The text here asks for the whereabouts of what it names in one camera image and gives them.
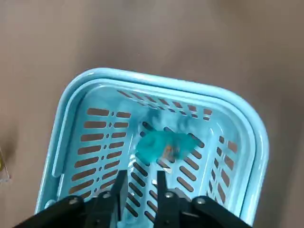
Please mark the blue plastic basket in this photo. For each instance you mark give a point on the blue plastic basket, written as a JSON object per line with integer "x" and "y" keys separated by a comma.
{"x": 99, "y": 95}

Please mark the teal chips bag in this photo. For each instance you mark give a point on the teal chips bag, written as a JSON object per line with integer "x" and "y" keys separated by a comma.
{"x": 154, "y": 147}

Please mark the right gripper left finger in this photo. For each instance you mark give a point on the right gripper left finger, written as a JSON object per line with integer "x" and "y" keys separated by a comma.
{"x": 95, "y": 213}

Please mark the clear acrylic bottle tray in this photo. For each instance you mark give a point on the clear acrylic bottle tray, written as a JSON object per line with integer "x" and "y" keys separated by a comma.
{"x": 4, "y": 175}

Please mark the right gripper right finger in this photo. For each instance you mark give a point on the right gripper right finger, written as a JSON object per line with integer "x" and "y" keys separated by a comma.
{"x": 178, "y": 213}

